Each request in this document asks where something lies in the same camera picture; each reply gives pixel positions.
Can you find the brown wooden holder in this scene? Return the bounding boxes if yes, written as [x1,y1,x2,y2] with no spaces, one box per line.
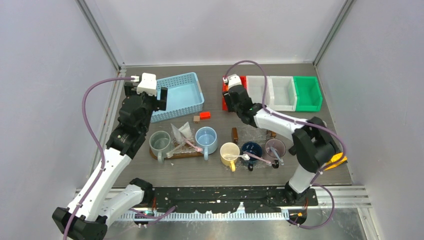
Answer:
[231,127,278,145]

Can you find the white toothpaste tube red cap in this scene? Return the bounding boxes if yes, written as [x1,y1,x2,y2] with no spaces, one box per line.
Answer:
[170,123,185,144]

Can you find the grey-green mug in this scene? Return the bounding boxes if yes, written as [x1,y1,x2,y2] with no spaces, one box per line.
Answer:
[149,130,172,164]

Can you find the clear textured acrylic holder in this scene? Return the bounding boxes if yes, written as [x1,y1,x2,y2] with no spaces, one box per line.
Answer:
[167,129,196,157]

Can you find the light blue mug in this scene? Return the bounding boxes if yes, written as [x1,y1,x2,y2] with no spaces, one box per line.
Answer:
[195,126,218,161]

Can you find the dark blue mug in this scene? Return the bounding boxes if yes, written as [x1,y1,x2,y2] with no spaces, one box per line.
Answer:
[240,141,263,172]

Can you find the cream mug yellow handle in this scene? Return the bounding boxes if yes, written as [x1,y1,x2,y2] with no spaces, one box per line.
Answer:
[219,142,240,172]

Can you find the grey toothbrush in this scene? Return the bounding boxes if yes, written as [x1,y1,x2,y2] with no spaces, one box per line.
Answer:
[269,146,284,165]

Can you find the pink toothbrush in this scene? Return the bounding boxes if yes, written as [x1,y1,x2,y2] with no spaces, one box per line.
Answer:
[184,139,203,153]
[243,151,272,165]

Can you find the mauve mug black handle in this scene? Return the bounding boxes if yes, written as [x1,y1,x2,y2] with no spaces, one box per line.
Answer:
[262,138,286,161]

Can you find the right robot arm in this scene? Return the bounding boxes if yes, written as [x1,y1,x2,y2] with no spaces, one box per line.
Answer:
[222,85,341,205]

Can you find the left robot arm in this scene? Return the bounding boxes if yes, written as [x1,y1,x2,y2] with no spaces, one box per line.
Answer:
[52,81,168,240]

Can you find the oval wooden tray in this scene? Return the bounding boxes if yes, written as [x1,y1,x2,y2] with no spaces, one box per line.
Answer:
[162,145,204,160]

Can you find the clear textured oval tray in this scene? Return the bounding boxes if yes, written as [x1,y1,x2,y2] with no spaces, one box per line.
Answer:
[235,158,284,171]

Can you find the red plastic bin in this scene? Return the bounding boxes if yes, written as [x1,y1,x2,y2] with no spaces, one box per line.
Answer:
[222,75,247,112]

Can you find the white plastic bin left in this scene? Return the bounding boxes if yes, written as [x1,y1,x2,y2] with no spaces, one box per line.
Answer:
[246,75,275,107]

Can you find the white plastic bin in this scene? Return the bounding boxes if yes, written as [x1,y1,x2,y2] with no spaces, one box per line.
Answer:
[246,75,275,107]
[269,76,298,112]

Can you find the light blue perforated basket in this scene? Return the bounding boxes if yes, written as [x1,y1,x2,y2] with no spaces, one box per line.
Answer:
[151,72,205,123]

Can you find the orange block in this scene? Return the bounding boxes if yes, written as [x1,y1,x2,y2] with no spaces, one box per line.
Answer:
[199,111,212,120]

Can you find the small wooden cube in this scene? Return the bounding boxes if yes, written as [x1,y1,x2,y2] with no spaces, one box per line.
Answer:
[193,115,201,124]

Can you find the white plastic bin right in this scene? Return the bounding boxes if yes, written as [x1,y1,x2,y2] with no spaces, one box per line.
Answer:
[269,76,298,112]

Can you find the green plastic bin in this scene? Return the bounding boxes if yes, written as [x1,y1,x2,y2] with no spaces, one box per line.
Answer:
[293,76,323,112]

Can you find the yellow toy brick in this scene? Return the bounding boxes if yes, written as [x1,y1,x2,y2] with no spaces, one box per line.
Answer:
[323,152,348,171]

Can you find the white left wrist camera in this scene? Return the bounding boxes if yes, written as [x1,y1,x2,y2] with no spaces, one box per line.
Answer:
[131,72,157,97]

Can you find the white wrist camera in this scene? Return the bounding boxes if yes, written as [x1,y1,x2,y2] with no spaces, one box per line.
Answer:
[222,74,242,90]
[131,72,157,97]

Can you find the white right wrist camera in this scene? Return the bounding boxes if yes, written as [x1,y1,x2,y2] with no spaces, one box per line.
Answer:
[222,74,242,90]

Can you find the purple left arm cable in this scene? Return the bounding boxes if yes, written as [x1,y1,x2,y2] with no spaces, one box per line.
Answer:
[62,76,176,240]

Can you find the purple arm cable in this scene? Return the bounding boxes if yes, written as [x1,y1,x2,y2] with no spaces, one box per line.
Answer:
[223,60,347,230]
[62,76,176,240]

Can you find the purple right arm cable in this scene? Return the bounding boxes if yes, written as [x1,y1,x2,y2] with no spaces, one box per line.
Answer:
[223,60,347,230]

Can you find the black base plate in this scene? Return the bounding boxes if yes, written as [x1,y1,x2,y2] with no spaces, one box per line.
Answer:
[135,186,318,214]

